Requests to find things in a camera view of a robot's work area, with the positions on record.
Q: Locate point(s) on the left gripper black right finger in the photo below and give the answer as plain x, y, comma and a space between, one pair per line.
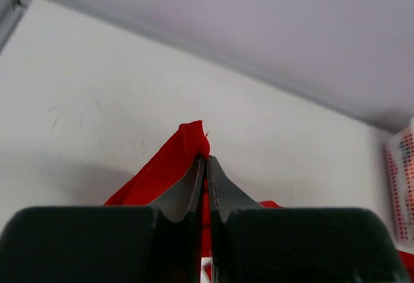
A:
252, 243

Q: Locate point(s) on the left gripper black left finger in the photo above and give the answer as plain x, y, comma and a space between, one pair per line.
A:
158, 242

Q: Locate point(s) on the red polo shirt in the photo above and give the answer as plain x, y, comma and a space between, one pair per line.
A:
167, 167

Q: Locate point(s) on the white plastic laundry basket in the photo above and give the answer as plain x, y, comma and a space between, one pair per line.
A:
399, 159

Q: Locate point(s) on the aluminium frame post left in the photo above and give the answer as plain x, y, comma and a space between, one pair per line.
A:
11, 13

